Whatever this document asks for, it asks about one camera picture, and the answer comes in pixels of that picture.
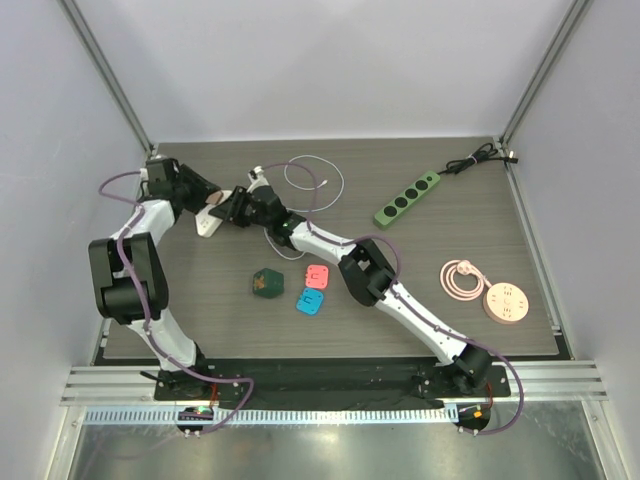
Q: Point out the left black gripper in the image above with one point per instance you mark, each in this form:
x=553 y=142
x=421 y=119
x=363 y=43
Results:
x=202 y=187

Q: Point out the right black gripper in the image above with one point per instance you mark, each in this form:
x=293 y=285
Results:
x=238 y=206

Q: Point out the white triangular power socket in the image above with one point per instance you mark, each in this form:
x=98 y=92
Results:
x=206 y=223

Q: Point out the dark green square plug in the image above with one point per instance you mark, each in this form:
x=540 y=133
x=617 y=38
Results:
x=268 y=283

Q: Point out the red pink square plug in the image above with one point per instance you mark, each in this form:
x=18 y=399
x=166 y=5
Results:
x=317 y=276

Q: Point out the blue square plug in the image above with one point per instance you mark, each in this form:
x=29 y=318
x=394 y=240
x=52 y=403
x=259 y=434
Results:
x=310 y=301

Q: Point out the green power strip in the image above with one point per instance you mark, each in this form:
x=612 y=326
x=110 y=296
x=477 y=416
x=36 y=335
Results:
x=400 y=204

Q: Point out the pink small plug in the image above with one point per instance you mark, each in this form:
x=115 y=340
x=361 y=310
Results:
x=215 y=198

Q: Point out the pink round power socket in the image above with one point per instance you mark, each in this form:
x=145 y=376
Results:
x=505 y=303

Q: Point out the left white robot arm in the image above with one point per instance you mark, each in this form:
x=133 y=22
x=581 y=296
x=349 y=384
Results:
x=129 y=283

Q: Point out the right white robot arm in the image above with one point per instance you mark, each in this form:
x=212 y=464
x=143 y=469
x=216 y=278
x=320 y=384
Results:
x=368 y=275

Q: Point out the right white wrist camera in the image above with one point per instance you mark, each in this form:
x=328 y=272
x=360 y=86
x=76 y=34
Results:
x=257 y=179

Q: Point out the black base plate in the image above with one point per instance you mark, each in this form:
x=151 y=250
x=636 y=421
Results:
x=333 y=384

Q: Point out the slotted cable duct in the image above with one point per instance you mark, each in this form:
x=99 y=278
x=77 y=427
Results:
x=175 y=415

